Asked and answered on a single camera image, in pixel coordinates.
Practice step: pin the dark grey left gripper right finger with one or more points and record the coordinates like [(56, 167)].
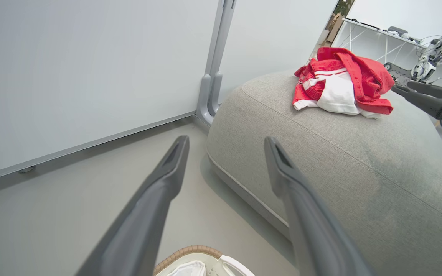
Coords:
[(313, 230)]

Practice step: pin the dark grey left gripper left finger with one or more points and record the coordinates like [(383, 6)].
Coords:
[(144, 222)]

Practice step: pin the red and white garment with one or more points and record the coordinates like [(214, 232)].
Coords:
[(363, 73)]

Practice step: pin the grey fabric sofa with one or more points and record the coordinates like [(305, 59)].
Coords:
[(359, 172)]

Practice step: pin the white grey robot on table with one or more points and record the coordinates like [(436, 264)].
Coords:
[(430, 57)]

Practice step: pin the black wheeled base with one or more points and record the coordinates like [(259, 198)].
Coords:
[(399, 73)]

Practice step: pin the white laundry basket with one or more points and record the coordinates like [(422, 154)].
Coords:
[(190, 251)]

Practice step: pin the white basket liner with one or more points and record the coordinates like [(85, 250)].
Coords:
[(188, 269)]

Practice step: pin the grey device on table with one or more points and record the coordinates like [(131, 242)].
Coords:
[(397, 30)]

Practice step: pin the white table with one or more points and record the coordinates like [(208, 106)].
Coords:
[(366, 42)]

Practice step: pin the brown cardboard box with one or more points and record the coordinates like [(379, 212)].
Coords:
[(335, 28)]

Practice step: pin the green plant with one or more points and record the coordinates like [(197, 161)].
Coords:
[(343, 7)]

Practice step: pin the wide white partition panel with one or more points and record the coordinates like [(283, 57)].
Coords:
[(90, 76)]

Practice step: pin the narrow white partition panel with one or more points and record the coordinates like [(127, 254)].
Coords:
[(274, 38)]

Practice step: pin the grey partition post double foot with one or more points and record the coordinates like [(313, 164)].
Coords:
[(209, 96)]

